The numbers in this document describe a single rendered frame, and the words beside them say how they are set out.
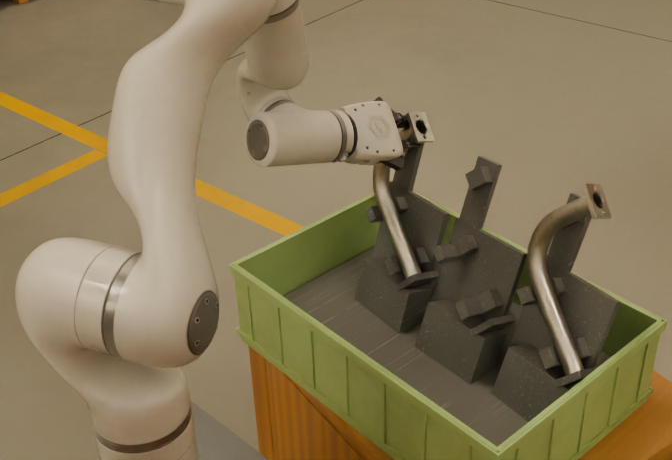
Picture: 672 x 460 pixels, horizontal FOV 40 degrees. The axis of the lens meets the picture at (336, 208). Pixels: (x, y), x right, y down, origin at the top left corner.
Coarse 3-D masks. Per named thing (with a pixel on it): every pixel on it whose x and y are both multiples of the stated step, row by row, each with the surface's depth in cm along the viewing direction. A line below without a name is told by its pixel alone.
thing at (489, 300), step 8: (464, 240) 156; (472, 240) 156; (440, 248) 155; (448, 248) 156; (456, 248) 157; (464, 248) 156; (472, 248) 155; (440, 256) 155; (448, 256) 155; (456, 256) 156; (464, 256) 158; (480, 296) 154; (488, 296) 153; (496, 296) 153; (456, 304) 153; (464, 304) 152; (472, 304) 153; (480, 304) 154; (488, 304) 153; (496, 304) 152; (464, 312) 152; (472, 312) 152; (480, 312) 153; (488, 312) 155
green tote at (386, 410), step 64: (256, 256) 166; (320, 256) 178; (256, 320) 164; (640, 320) 150; (320, 384) 155; (384, 384) 139; (576, 384) 135; (640, 384) 150; (384, 448) 147; (448, 448) 133; (512, 448) 126; (576, 448) 143
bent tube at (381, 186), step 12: (408, 120) 157; (420, 120) 158; (408, 132) 158; (420, 132) 160; (384, 168) 165; (384, 180) 165; (384, 192) 165; (384, 204) 165; (384, 216) 164; (396, 216) 164; (396, 228) 163; (396, 240) 163; (408, 240) 163; (396, 252) 163; (408, 252) 162; (408, 264) 161; (408, 276) 161
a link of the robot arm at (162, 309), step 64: (192, 0) 98; (256, 0) 98; (128, 64) 100; (192, 64) 99; (128, 128) 98; (192, 128) 101; (128, 192) 98; (192, 192) 102; (192, 256) 99; (128, 320) 96; (192, 320) 97
